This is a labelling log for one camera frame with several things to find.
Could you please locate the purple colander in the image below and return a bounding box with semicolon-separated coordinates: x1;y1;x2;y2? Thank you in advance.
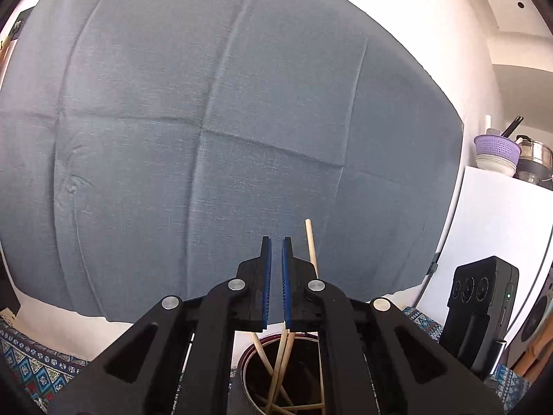
474;135;522;159

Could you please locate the white foam board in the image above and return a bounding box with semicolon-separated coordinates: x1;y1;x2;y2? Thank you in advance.
415;165;553;347

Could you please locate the single long wooden chopstick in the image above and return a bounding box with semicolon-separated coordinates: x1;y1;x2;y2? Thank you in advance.
264;330;290;413

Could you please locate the grey round device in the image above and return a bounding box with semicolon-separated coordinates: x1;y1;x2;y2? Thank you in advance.
518;268;553;347

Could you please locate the group of wooden chopsticks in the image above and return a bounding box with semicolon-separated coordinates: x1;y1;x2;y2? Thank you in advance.
252;219;328;415

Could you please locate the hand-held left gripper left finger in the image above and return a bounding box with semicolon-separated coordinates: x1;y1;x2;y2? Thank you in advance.
47;236;273;415

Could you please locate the steel pot with lid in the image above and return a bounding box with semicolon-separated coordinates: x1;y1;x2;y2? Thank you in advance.
514;135;553;188

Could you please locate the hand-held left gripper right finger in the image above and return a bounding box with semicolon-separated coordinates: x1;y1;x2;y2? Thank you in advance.
281;236;506;415

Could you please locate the black chopsticks pair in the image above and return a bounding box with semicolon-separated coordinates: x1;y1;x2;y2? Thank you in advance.
501;115;524;138

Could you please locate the stack of white bowls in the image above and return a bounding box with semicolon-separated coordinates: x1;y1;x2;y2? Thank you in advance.
475;153;518;178

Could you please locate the black cylindrical utensil holder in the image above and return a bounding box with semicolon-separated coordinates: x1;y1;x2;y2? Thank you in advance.
228;332;378;415

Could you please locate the blue patterned tablecloth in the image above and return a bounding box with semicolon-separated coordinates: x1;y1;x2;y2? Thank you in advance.
0;307;532;415

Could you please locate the grey cloth backdrop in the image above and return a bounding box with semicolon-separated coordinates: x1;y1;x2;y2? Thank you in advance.
0;0;465;323

